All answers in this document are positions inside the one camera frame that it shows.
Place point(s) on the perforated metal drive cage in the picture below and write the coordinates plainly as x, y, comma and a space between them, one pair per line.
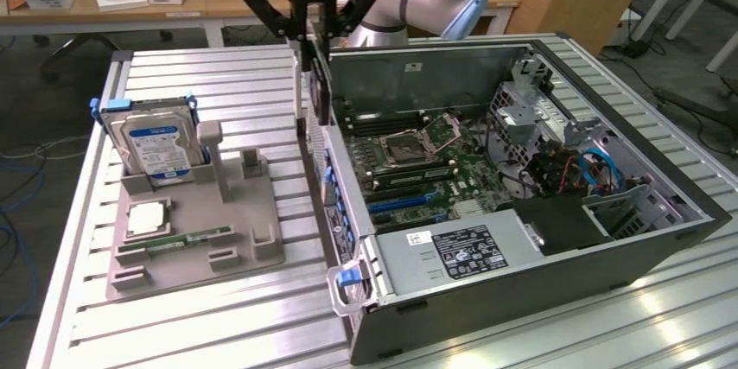
520, 97

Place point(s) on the white floor box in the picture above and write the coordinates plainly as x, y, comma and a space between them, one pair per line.
629, 27

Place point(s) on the white table frame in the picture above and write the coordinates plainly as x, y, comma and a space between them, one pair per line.
659, 1

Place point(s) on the green motherboard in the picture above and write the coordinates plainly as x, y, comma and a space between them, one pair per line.
461, 187

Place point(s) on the black expansion slot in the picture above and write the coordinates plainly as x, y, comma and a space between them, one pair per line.
398, 194

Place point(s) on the metal socket cover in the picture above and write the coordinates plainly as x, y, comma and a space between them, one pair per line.
444, 116

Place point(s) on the CPU socket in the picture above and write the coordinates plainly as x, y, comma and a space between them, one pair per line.
410, 148

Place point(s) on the silver chipset heatsink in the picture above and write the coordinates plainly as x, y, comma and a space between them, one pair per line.
469, 209

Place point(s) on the hard disk with blue carrier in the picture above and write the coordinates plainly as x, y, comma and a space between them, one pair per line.
156, 148

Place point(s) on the wooden desk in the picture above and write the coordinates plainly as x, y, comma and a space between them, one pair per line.
214, 1

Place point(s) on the grey power supply with label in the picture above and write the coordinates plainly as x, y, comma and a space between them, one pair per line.
404, 265

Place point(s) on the black power adapter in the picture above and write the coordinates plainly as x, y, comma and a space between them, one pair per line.
636, 49

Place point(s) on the black RAM slot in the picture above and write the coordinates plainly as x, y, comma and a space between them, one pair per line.
382, 119
381, 115
386, 129
384, 125

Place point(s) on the grey parts rack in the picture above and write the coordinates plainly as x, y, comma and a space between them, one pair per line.
249, 213

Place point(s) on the silver CPU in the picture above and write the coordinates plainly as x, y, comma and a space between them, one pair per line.
148, 218

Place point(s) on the metal disk bay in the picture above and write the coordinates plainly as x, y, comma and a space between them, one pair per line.
629, 213

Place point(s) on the green RAM stick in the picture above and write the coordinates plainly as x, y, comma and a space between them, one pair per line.
190, 238
416, 175

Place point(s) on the black and grey PC case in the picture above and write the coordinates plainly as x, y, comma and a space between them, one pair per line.
520, 300

